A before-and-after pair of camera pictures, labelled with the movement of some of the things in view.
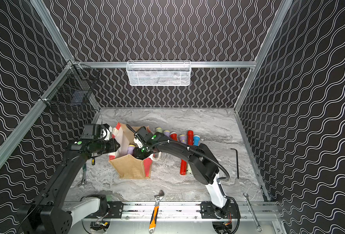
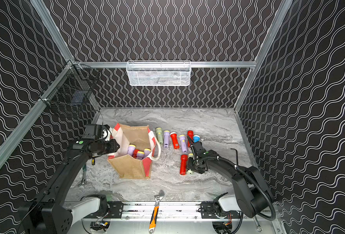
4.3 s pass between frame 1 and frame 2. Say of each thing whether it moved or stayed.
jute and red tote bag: stayed
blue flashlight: stayed
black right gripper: moved
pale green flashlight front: stayed
